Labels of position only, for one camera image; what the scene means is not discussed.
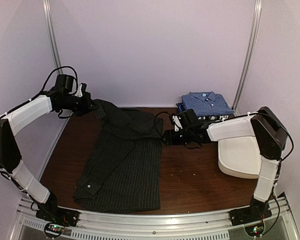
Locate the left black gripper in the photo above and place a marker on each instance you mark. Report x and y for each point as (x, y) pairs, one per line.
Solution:
(86, 108)

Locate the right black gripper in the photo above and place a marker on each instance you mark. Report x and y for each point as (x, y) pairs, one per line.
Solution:
(171, 138)

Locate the dark striped long sleeve shirt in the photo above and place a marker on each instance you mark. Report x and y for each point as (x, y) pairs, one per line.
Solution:
(122, 174)

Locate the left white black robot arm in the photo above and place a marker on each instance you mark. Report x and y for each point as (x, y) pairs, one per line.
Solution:
(66, 95)

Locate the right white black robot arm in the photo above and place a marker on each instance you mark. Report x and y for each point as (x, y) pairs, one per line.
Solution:
(262, 124)

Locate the dark blue printed folded shirt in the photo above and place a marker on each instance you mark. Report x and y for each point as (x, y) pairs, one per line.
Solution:
(181, 108)

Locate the blue checked folded shirt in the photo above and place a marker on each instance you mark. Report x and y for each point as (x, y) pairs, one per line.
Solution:
(206, 104)

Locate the white plastic bin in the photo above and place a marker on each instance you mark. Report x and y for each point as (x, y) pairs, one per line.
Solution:
(239, 157)

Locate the right circuit board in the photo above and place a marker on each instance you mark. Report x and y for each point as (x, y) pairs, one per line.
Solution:
(255, 230)

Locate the circuit board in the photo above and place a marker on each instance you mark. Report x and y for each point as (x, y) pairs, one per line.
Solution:
(255, 230)
(53, 230)

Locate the left circuit board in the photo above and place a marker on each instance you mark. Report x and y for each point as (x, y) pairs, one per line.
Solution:
(53, 230)

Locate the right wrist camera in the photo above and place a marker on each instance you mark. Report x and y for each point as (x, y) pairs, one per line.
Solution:
(176, 123)

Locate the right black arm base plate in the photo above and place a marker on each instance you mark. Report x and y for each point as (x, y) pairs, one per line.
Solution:
(249, 214)

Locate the left aluminium frame post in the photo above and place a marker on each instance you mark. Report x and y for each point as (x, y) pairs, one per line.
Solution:
(51, 32)

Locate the aluminium frame post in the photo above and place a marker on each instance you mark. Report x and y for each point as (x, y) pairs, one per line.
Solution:
(253, 35)
(51, 32)

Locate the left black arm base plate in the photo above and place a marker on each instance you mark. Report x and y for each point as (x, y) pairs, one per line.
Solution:
(63, 216)

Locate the front aluminium rail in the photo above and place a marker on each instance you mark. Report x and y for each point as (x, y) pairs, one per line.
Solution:
(212, 225)

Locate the right aluminium frame post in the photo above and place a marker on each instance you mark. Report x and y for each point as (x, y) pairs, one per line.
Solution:
(253, 35)

